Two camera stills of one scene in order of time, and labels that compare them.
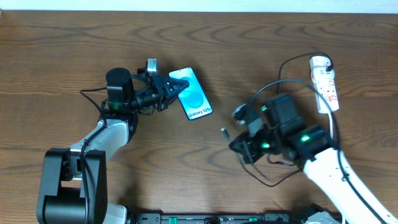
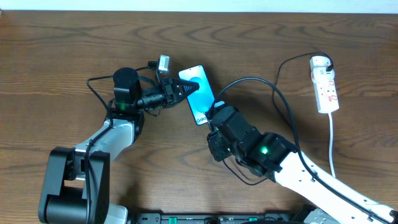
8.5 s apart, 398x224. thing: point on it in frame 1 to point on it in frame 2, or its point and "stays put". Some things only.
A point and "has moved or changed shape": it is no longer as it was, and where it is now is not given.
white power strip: (324, 82) stays put
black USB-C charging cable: (281, 66) to (240, 180)
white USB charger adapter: (319, 63) stays put
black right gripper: (249, 147) to (214, 144)
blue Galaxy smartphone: (193, 98) has moved or changed shape
